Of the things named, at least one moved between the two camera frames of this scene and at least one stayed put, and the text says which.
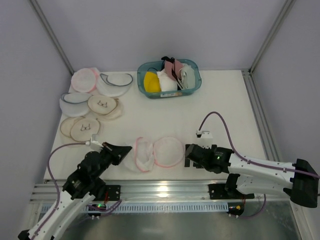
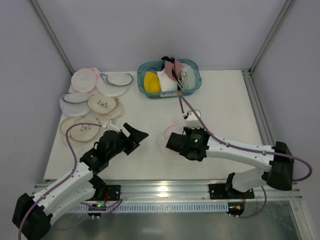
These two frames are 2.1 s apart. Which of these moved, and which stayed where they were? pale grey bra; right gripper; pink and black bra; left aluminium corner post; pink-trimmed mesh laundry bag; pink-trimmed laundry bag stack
Moved: right gripper; pink-trimmed mesh laundry bag
Stayed: pale grey bra; pink-trimmed laundry bag stack; pink and black bra; left aluminium corner post
